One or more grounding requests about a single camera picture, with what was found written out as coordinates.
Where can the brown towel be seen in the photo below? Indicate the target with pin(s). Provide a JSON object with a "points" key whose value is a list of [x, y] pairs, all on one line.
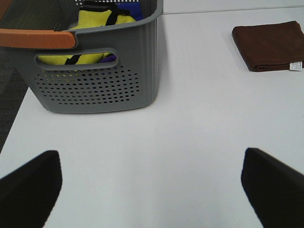
{"points": [[270, 47]]}

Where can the white towel care label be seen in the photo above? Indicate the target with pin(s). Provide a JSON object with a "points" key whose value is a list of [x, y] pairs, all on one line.
{"points": [[296, 66]]}

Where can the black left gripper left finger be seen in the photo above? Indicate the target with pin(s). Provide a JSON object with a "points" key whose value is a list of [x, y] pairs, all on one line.
{"points": [[29, 193]]}

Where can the blue cloth in basket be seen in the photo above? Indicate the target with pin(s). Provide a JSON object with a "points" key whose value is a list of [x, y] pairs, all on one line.
{"points": [[123, 13]]}

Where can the yellow cloth with black trim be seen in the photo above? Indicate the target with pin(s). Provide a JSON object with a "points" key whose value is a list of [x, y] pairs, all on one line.
{"points": [[92, 14]]}

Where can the orange basket handle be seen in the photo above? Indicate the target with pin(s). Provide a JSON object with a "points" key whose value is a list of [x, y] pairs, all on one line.
{"points": [[36, 39]]}

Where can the grey perforated plastic basket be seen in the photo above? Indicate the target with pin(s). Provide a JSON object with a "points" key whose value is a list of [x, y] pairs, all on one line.
{"points": [[129, 82]]}

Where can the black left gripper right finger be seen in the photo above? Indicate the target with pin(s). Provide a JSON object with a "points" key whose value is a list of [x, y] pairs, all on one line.
{"points": [[274, 190]]}

